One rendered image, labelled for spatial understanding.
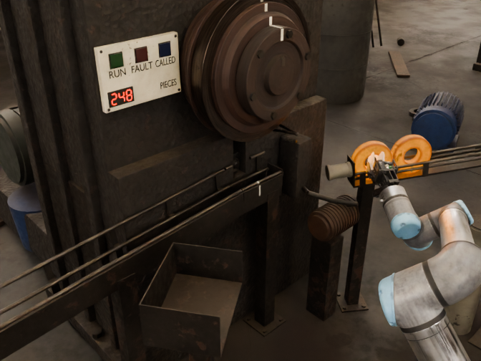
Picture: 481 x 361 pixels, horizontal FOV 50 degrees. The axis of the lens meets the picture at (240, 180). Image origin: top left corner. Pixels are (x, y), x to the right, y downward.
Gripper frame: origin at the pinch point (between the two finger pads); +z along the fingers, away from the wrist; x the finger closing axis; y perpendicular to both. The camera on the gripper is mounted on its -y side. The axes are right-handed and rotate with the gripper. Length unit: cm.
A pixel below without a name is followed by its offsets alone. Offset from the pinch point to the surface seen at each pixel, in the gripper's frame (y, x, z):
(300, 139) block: 6.7, 27.3, 4.8
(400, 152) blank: 2.3, -10.1, -0.9
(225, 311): 7, 63, -62
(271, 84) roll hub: 43, 44, -9
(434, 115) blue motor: -81, -96, 112
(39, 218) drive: -60, 139, 32
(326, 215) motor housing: -16.0, 18.4, -13.5
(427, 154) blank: 0.7, -21.1, -1.4
